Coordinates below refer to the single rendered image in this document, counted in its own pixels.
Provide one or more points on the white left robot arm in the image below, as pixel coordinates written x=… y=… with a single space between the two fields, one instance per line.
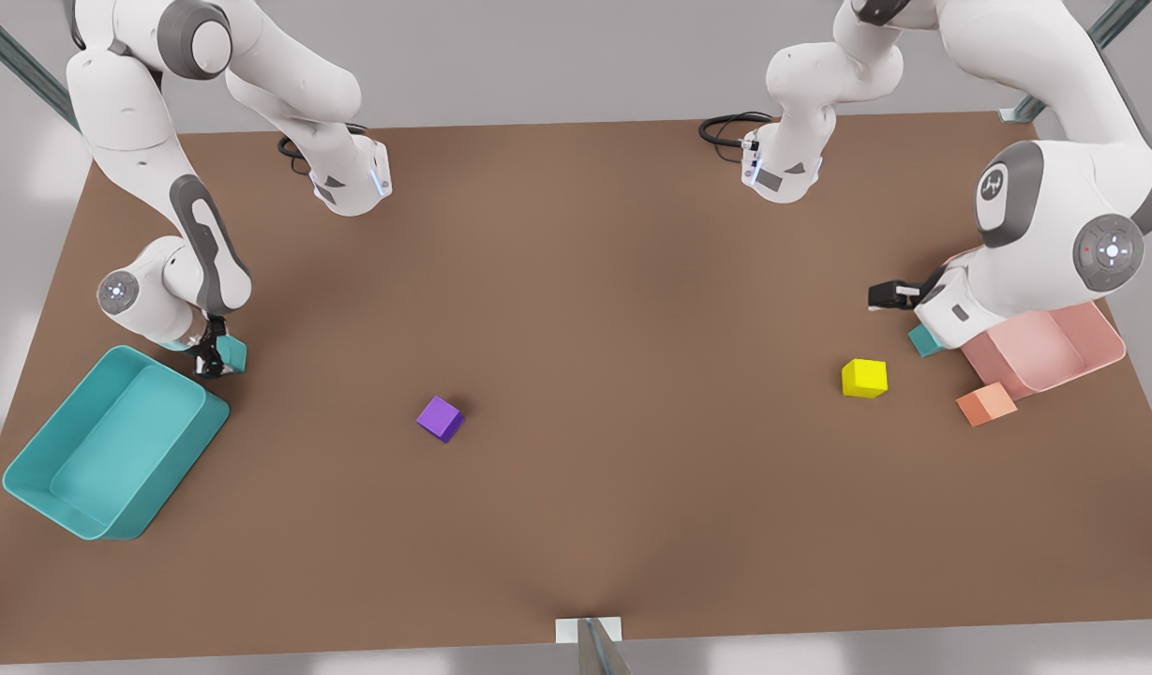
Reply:
x=1044 y=84

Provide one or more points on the teal rectangular tray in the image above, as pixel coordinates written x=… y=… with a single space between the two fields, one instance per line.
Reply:
x=116 y=450

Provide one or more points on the orange cube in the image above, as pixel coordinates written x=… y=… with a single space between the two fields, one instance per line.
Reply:
x=986 y=405

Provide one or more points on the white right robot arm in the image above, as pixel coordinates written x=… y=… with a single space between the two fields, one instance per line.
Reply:
x=126 y=112

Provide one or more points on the teal blue cube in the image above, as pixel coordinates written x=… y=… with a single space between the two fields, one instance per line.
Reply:
x=233 y=354
x=924 y=341

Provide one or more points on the pink rectangular tray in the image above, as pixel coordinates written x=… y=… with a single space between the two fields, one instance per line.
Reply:
x=1044 y=352

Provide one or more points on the yellow cube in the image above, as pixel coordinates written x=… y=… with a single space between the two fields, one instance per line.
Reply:
x=863 y=379

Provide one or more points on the purple cube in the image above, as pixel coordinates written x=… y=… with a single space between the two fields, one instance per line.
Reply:
x=440 y=418

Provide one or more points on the silver frame post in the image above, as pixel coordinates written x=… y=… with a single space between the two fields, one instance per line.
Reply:
x=22 y=66
x=594 y=647
x=1105 y=33

